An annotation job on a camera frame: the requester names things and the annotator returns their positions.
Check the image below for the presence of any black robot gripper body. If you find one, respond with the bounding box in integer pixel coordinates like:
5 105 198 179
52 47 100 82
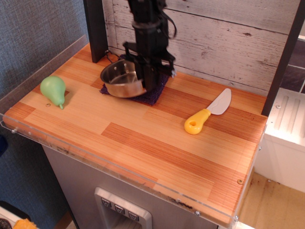
123 21 176 77

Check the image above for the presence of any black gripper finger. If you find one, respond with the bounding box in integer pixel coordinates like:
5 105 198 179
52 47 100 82
145 64 160 92
134 61 145 87

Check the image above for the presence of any stainless steel pan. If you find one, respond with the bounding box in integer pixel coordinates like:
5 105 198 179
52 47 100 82
100 56 146 98

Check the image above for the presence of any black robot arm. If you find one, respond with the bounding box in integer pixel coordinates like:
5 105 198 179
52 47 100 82
123 0 177 92

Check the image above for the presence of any purple towel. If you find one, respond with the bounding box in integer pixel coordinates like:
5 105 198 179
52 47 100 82
99 54 170 106

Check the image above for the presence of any green toy pear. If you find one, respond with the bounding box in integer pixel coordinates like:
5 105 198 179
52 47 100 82
40 76 66 110

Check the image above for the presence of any silver toy fridge cabinet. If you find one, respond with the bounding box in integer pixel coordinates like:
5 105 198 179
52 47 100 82
43 146 217 229

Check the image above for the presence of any toy ice dispenser panel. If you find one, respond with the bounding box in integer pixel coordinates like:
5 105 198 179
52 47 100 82
94 187 153 229

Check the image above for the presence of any orange object bottom left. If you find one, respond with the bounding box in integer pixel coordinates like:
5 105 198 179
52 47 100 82
13 219 37 229

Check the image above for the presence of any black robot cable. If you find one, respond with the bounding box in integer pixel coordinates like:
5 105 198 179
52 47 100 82
162 8 177 39

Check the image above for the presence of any yellow handled toy knife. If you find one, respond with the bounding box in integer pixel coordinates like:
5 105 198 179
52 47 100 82
184 88 232 135

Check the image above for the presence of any dark right vertical post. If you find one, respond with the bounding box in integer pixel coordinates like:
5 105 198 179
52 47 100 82
261 0 305 116

